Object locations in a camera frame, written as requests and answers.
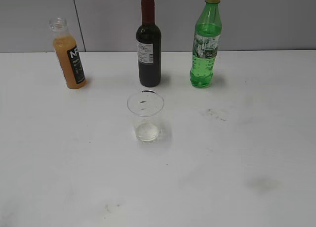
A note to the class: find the green soda bottle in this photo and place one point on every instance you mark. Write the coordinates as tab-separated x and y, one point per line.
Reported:
208	29

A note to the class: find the NFC orange juice bottle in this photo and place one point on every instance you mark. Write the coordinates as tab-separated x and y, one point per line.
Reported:
65	47

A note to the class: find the dark red wine bottle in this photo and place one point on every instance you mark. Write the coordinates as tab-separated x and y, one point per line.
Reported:
148	38

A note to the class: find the transparent plastic cup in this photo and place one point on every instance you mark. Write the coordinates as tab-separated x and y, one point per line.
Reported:
146	107

